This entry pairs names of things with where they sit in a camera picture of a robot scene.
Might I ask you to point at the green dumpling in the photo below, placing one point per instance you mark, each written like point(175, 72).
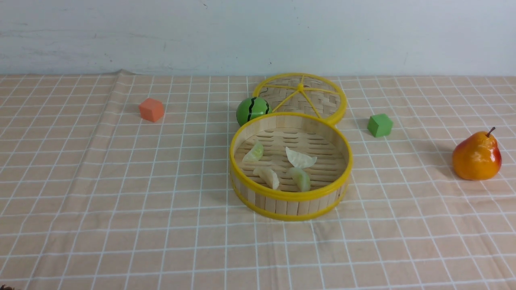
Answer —
point(255, 154)
point(300, 178)

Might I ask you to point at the white dumpling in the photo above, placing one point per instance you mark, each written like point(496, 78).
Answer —
point(268, 176)
point(300, 160)

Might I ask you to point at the bamboo steamer tray yellow rim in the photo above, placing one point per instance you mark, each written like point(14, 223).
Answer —
point(330, 175)

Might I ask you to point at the bamboo steamer lid yellow rim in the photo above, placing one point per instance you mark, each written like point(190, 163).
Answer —
point(304, 93)

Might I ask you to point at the green watermelon ball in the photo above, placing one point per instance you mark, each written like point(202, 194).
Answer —
point(250, 108)

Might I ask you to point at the orange foam cube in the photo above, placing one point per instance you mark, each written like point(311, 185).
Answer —
point(151, 110)

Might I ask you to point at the green foam cube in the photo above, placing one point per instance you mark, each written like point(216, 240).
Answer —
point(380, 125)

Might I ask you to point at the beige checked tablecloth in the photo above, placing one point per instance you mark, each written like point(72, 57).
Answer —
point(93, 197)

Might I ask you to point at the orange yellow pear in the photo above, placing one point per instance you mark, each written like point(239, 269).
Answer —
point(478, 157)

